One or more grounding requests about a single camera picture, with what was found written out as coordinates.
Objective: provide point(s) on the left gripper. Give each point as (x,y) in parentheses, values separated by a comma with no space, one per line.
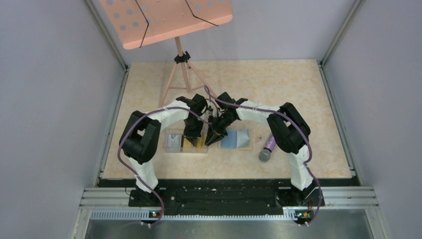
(192,136)

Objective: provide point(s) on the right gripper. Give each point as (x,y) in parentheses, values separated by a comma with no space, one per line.
(219,133)

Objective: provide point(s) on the yellow credit card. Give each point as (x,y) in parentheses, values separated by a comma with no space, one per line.
(188,148)

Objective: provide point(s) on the clear plastic card box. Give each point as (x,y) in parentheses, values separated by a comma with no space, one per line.
(175,131)

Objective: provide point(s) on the purple glitter microphone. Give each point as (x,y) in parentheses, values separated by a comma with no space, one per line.
(265,153)

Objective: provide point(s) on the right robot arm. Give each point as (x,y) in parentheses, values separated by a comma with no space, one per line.
(289,129)

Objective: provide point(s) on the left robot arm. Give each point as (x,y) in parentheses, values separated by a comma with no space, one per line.
(140,137)

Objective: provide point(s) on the white grey credit card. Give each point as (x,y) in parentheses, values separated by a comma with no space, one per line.
(173,142)

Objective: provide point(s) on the pink music stand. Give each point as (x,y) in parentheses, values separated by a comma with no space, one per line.
(143,22)

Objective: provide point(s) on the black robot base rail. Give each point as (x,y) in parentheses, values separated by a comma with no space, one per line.
(227,197)

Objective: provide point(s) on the grey slotted cable duct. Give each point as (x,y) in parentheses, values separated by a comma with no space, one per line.
(152,215)

